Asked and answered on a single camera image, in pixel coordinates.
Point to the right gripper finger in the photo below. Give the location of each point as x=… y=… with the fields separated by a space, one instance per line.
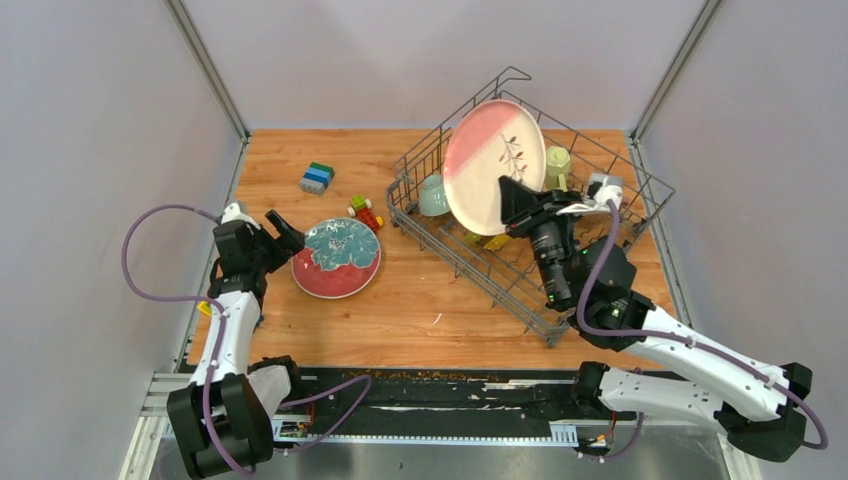
x=556 y=200
x=519 y=202

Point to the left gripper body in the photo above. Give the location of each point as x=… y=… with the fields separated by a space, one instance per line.
x=268 y=253

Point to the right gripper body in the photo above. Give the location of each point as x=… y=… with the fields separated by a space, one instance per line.
x=525 y=224

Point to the pale yellow mug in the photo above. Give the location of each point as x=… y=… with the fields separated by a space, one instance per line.
x=558 y=164

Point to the grey wire dish rack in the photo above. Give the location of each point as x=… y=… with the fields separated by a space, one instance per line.
x=509 y=274

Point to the yellow polka dot plate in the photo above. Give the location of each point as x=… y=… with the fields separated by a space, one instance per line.
x=496 y=243

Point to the red teal flower plate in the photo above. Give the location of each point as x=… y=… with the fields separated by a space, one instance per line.
x=340 y=258

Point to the green polka dot plate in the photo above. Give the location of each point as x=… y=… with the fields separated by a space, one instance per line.
x=471 y=238

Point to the pink white leaf plate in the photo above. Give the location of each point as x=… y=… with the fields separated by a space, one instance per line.
x=496 y=138

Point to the pale green bowl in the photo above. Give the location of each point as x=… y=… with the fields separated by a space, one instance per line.
x=432 y=196

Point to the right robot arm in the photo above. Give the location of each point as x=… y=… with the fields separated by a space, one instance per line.
x=759 y=407

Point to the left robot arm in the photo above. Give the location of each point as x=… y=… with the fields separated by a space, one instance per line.
x=221 y=419

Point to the green blue toy block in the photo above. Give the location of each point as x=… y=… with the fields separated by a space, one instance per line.
x=317 y=178

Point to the red green toy bricks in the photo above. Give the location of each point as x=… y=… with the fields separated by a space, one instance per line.
x=361 y=208

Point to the yellow toy brick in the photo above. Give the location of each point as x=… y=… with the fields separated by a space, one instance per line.
x=204 y=308

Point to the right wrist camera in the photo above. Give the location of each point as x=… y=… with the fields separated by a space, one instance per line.
x=604 y=195

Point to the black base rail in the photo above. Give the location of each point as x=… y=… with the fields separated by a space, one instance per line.
x=443 y=407

